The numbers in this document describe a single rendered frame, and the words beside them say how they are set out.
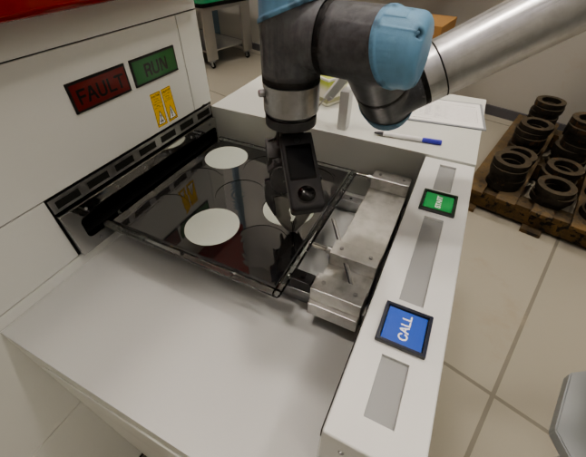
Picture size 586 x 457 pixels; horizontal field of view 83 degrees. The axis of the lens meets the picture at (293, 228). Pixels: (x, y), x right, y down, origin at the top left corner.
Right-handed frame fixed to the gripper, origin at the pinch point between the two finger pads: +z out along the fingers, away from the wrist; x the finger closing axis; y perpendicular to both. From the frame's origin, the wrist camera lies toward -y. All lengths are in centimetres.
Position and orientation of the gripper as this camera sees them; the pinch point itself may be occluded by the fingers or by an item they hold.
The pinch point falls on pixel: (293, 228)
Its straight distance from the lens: 57.9
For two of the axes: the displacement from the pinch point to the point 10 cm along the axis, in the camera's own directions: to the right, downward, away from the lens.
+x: -9.9, 1.0, -1.1
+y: -1.5, -6.8, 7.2
